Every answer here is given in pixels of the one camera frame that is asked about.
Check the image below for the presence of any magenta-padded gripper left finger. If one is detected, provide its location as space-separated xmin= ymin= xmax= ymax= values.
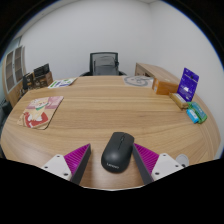
xmin=41 ymin=143 xmax=92 ymax=185

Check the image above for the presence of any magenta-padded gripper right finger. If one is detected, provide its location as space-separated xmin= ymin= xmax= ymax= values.
xmin=132 ymin=143 xmax=184 ymax=185

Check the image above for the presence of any black computer mouse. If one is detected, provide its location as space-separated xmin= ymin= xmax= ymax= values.
xmin=100 ymin=131 xmax=136 ymax=174

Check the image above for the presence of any pink and red printed mouse pad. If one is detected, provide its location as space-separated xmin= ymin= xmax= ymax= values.
xmin=17 ymin=95 xmax=65 ymax=131

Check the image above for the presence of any blue pack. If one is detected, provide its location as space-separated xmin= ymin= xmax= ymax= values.
xmin=185 ymin=107 xmax=200 ymax=125

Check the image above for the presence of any green pack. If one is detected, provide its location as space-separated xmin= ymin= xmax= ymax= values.
xmin=187 ymin=101 xmax=208 ymax=125

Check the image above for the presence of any small yellow-brown box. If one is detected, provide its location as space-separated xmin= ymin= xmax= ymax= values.
xmin=168 ymin=92 xmax=189 ymax=110

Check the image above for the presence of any orange cardboard box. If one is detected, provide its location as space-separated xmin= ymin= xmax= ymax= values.
xmin=152 ymin=78 xmax=180 ymax=96

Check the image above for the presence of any white sheet with coloured prints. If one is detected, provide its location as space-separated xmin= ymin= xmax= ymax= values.
xmin=47 ymin=77 xmax=78 ymax=90

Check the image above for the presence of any purple card package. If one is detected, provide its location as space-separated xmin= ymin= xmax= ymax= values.
xmin=176 ymin=67 xmax=200 ymax=103

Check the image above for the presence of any large brown cardboard box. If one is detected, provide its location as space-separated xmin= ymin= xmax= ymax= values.
xmin=34 ymin=70 xmax=54 ymax=88

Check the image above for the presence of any round grey printed mat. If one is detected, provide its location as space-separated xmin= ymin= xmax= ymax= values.
xmin=122 ymin=75 xmax=155 ymax=89

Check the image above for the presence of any small black visitor chair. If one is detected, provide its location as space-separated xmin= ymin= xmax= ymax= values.
xmin=21 ymin=73 xmax=33 ymax=92

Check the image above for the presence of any wooden side desk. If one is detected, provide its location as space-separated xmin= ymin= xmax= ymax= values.
xmin=134 ymin=62 xmax=183 ymax=84

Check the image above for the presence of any dark printed box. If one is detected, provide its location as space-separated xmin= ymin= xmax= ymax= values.
xmin=33 ymin=63 xmax=51 ymax=78

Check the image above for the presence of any wooden shelf unit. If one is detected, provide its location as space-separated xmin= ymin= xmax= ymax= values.
xmin=2 ymin=44 xmax=28 ymax=108

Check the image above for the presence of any black mesh office chair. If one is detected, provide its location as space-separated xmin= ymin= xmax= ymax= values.
xmin=79 ymin=51 xmax=128 ymax=77

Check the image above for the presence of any grey backpack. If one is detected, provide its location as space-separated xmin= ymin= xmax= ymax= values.
xmin=93 ymin=54 xmax=118 ymax=76

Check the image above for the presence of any white round cable grommet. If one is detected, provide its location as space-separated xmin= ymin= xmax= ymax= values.
xmin=174 ymin=153 xmax=190 ymax=168

